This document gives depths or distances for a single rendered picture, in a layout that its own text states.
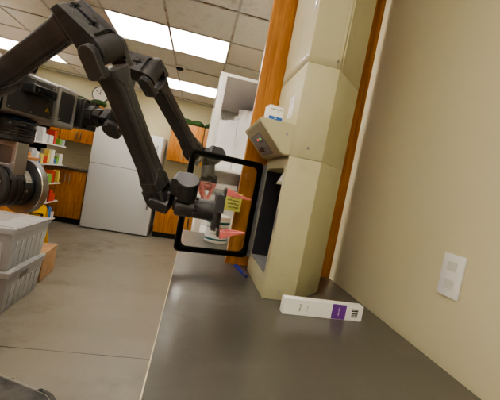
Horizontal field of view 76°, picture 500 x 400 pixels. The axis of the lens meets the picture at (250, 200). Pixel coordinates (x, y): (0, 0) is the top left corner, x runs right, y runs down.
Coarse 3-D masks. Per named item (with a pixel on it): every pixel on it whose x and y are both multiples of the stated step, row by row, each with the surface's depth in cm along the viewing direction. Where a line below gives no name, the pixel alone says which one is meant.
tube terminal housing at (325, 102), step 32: (320, 64) 101; (288, 96) 117; (320, 96) 102; (352, 96) 115; (320, 128) 103; (288, 160) 102; (320, 160) 104; (288, 192) 103; (320, 192) 107; (256, 224) 132; (288, 224) 104; (320, 224) 112; (288, 256) 105; (320, 256) 118; (288, 288) 105
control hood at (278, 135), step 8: (264, 120) 100; (272, 120) 100; (248, 128) 122; (256, 128) 110; (264, 128) 101; (272, 128) 100; (280, 128) 101; (288, 128) 101; (248, 136) 129; (264, 136) 107; (272, 136) 100; (280, 136) 101; (288, 136) 101; (272, 144) 105; (280, 144) 101; (288, 144) 101; (280, 152) 102; (288, 152) 102
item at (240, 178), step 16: (208, 160) 124; (208, 176) 125; (224, 176) 127; (240, 176) 129; (208, 192) 125; (240, 192) 130; (224, 208) 128; (240, 208) 131; (192, 224) 125; (208, 224) 127; (224, 224) 129; (240, 224) 131; (192, 240) 125; (208, 240) 128; (224, 240) 130; (240, 240) 132
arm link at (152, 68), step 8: (136, 56) 101; (144, 56) 101; (136, 64) 99; (144, 64) 100; (152, 64) 100; (160, 64) 102; (136, 72) 99; (144, 72) 98; (152, 72) 100; (160, 72) 102; (136, 80) 102; (152, 80) 100; (112, 112) 122; (112, 120) 125; (104, 128) 128; (112, 128) 126; (112, 136) 131; (120, 136) 130
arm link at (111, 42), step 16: (80, 0) 66; (64, 16) 62; (80, 16) 63; (96, 16) 66; (32, 32) 68; (48, 32) 66; (64, 32) 64; (80, 32) 63; (96, 32) 64; (112, 32) 68; (16, 48) 71; (32, 48) 70; (48, 48) 69; (64, 48) 71; (112, 48) 66; (0, 64) 75; (16, 64) 74; (32, 64) 73; (0, 80) 77; (16, 80) 78
